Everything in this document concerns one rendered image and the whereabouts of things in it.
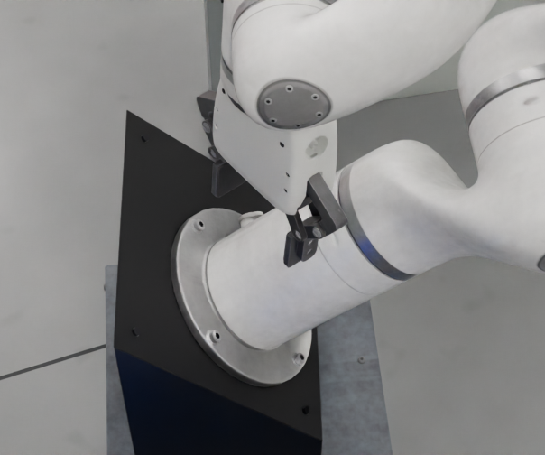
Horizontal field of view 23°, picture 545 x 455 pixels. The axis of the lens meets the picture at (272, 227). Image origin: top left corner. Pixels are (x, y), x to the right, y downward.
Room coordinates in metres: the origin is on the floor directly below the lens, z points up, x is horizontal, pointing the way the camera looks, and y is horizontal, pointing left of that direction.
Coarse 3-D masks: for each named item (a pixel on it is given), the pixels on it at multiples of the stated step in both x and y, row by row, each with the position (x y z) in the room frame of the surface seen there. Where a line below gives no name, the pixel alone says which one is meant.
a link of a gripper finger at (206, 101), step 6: (210, 90) 0.70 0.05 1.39; (198, 96) 0.69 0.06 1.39; (204, 96) 0.69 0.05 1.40; (210, 96) 0.69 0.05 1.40; (198, 102) 0.69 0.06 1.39; (204, 102) 0.69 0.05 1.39; (210, 102) 0.68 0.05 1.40; (204, 108) 0.69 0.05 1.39; (210, 108) 0.68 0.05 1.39; (204, 114) 0.69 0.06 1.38; (210, 114) 0.68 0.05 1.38; (210, 120) 0.68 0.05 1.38
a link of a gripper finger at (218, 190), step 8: (208, 120) 0.68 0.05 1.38; (208, 128) 0.68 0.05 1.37; (208, 136) 0.68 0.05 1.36; (224, 160) 0.66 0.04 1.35; (216, 168) 0.65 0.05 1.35; (224, 168) 0.66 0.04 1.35; (232, 168) 0.66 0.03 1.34; (216, 176) 0.65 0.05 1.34; (224, 176) 0.66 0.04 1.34; (232, 176) 0.66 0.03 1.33; (240, 176) 0.67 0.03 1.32; (216, 184) 0.65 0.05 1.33; (224, 184) 0.66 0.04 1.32; (232, 184) 0.66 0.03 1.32; (240, 184) 0.67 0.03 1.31; (216, 192) 0.65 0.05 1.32; (224, 192) 0.66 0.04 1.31
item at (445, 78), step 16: (208, 0) 1.80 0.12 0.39; (512, 0) 1.93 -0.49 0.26; (528, 0) 1.94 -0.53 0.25; (544, 0) 1.95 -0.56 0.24; (208, 16) 1.80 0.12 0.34; (208, 32) 1.80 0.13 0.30; (208, 48) 1.81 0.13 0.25; (208, 64) 1.82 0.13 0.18; (448, 64) 1.91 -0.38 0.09; (208, 80) 1.84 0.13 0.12; (432, 80) 1.90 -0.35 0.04; (448, 80) 1.91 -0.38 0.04; (400, 96) 1.89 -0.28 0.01
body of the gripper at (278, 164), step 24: (216, 96) 0.66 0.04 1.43; (216, 120) 0.65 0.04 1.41; (240, 120) 0.63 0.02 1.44; (336, 120) 0.62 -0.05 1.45; (216, 144) 0.65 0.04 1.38; (240, 144) 0.63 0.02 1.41; (264, 144) 0.61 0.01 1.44; (288, 144) 0.59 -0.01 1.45; (312, 144) 0.60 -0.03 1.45; (336, 144) 0.61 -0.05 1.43; (240, 168) 0.63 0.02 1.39; (264, 168) 0.60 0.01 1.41; (288, 168) 0.59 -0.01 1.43; (312, 168) 0.60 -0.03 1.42; (264, 192) 0.60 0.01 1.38; (288, 192) 0.59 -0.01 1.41
